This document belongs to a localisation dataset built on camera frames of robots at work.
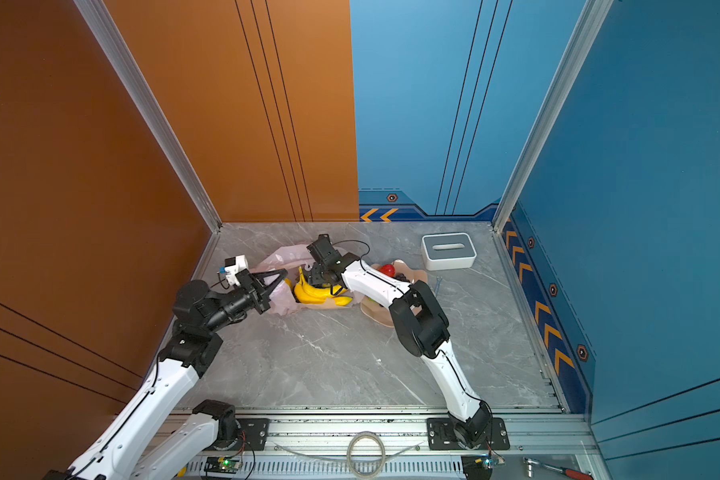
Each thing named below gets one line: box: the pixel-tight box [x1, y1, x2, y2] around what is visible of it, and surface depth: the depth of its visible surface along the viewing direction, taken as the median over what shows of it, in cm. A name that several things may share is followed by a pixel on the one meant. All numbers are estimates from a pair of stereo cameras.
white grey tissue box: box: [421, 232, 477, 271], surface depth 108 cm
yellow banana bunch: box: [294, 266, 353, 306], surface depth 92 cm
